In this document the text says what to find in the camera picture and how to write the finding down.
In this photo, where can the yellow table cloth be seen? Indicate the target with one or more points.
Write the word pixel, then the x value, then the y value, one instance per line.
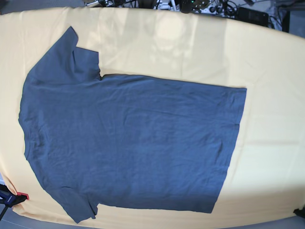
pixel 266 177

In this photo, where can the black clamp right corner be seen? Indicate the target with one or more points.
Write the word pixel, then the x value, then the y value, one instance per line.
pixel 300 212

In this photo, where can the black round camera pole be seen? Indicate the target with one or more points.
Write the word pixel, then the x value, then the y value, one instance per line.
pixel 186 6

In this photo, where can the blue red table clamp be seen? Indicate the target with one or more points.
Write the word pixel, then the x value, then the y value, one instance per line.
pixel 8 199

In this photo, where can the blue-grey T-shirt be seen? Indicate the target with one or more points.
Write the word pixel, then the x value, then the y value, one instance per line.
pixel 128 141

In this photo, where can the black power adapter box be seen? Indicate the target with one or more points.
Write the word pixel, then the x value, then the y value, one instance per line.
pixel 252 16

